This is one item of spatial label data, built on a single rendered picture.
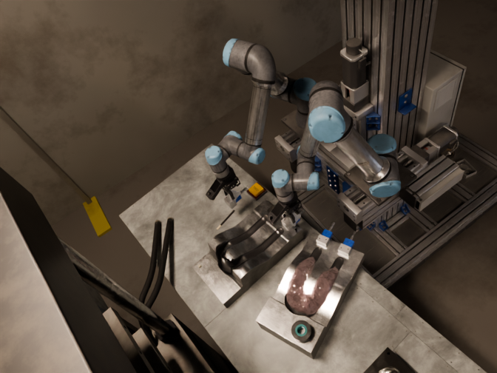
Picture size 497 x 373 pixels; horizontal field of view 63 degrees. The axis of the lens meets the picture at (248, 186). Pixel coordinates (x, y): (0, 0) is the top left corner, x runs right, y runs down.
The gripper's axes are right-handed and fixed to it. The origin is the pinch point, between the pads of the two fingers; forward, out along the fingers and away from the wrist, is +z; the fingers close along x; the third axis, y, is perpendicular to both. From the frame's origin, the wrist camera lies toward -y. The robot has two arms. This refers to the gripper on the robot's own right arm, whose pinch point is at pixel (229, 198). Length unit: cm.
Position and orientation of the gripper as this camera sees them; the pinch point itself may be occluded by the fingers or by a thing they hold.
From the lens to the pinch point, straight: 203.4
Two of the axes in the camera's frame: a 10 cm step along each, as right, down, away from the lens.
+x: -6.2, -5.4, 5.7
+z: 2.3, 5.7, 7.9
